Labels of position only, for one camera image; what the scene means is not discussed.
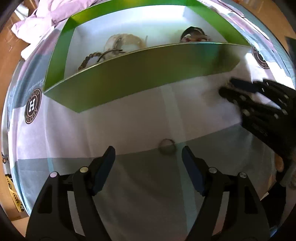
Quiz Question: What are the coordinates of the gold flower brooch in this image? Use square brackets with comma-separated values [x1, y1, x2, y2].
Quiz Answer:
[224, 80, 234, 89]

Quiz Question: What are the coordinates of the cream white wristwatch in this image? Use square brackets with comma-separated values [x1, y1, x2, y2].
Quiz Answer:
[104, 34, 147, 56]

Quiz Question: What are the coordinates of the brown wooden bead bracelet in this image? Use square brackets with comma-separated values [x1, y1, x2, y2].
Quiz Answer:
[77, 51, 103, 71]

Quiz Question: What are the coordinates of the silver metal bangle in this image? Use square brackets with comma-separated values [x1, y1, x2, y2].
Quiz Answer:
[96, 49, 125, 63]

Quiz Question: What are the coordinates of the right hand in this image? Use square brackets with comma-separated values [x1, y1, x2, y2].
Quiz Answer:
[274, 154, 284, 172]

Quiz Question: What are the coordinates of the patterned bed sheet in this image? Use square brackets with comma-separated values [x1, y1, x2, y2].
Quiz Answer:
[1, 1, 295, 240]

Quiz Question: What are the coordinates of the green cardboard box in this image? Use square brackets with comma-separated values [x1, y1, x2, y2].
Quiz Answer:
[44, 1, 251, 113]

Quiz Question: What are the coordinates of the pink crumpled blanket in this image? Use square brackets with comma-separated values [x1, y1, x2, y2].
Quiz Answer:
[11, 0, 97, 44]

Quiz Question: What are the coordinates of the small dark ring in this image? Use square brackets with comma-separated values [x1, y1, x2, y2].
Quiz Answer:
[158, 138, 177, 156]

